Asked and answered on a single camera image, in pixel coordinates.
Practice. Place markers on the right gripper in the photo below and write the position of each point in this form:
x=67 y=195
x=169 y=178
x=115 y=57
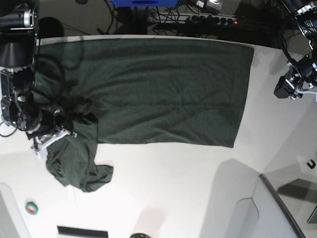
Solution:
x=46 y=127

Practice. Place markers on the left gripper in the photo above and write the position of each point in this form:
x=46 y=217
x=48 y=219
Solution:
x=295 y=86

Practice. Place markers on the dark green t-shirt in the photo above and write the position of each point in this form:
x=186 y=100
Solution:
x=140 y=91

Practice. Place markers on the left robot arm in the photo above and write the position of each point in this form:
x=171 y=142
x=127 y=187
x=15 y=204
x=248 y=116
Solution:
x=304 y=14

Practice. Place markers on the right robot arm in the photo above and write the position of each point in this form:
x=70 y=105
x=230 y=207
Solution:
x=19 y=56

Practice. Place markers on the black U-shaped clip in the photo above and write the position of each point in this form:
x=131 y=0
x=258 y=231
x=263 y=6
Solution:
x=311 y=164

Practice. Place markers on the green red tape roll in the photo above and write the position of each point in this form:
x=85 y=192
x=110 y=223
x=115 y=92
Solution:
x=31 y=208

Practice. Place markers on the white tray with black slot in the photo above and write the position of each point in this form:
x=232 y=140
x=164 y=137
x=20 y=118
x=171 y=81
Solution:
x=81 y=233

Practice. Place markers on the black round dotted object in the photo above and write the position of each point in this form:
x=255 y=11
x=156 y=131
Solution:
x=139 y=235

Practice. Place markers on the blue plastic bin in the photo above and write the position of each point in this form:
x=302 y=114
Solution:
x=146 y=3

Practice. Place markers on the white power strip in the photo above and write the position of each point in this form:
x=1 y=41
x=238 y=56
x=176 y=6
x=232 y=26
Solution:
x=184 y=18

